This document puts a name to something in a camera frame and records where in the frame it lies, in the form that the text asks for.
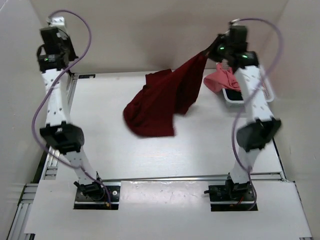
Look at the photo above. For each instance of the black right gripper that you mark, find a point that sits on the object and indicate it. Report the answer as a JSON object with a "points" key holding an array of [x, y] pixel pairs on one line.
{"points": [[221, 38]]}

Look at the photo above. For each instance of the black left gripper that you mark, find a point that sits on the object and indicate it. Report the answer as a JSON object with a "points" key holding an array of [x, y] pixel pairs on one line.
{"points": [[73, 55]]}

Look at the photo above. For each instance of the dark red t-shirt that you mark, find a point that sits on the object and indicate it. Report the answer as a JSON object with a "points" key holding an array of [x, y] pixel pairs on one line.
{"points": [[165, 93]]}

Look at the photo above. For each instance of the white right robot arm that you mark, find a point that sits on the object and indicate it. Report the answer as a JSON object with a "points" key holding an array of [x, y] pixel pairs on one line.
{"points": [[261, 125]]}

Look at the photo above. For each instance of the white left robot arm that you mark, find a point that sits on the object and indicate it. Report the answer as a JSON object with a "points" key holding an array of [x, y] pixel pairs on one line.
{"points": [[59, 132]]}

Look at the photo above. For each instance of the pink t-shirt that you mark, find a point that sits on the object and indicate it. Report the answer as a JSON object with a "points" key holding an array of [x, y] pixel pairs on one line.
{"points": [[222, 78]]}

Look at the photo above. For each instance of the black t-shirt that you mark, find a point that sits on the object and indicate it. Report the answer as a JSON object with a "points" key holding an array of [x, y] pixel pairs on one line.
{"points": [[233, 95]]}

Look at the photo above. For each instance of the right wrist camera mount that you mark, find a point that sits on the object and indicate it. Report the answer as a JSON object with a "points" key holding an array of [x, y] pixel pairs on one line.
{"points": [[234, 22]]}

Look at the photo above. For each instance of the aluminium side frame rail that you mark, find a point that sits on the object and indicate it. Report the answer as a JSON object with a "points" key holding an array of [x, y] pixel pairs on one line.
{"points": [[30, 150]]}

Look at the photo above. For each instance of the aluminium table edge rail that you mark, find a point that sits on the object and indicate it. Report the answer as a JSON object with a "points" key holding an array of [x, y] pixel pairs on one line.
{"points": [[51, 174]]}

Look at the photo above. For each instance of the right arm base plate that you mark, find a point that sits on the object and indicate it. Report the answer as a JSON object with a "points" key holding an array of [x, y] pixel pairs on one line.
{"points": [[223, 201]]}

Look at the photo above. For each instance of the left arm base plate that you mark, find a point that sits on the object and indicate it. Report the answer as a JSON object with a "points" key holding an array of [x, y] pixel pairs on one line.
{"points": [[101, 201]]}

